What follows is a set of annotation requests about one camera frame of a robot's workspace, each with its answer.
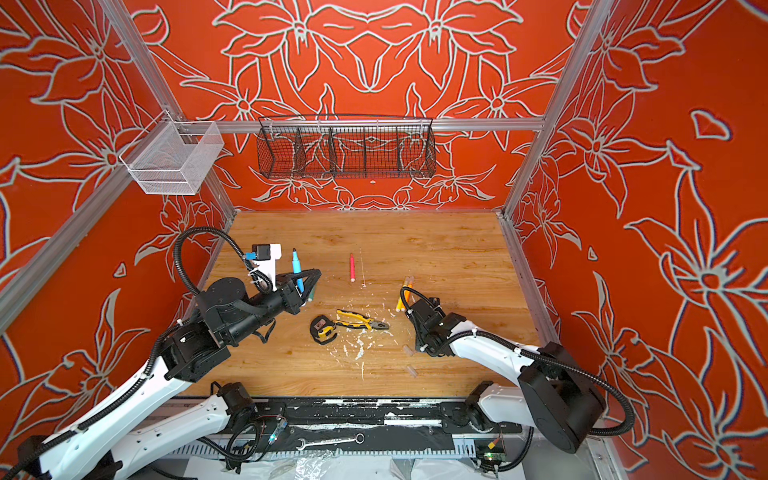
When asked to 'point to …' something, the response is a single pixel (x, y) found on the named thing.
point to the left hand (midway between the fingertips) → (316, 271)
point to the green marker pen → (311, 295)
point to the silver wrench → (359, 438)
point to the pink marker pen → (353, 275)
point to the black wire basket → (345, 146)
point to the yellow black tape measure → (321, 329)
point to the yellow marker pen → (399, 300)
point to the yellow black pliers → (366, 324)
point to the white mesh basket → (173, 157)
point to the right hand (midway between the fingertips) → (423, 340)
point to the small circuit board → (490, 455)
